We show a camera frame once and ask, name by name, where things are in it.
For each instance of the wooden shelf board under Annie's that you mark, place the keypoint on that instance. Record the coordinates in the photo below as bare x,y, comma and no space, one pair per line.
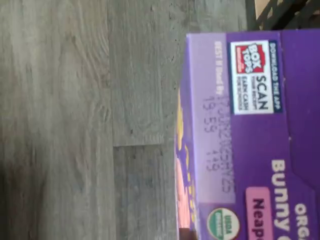
261,5

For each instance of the black metal rack with Annie's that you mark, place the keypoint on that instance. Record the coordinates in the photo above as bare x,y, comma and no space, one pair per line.
287,17

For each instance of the purple Annie's box pink patch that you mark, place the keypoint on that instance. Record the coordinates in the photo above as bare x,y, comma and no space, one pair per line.
250,150

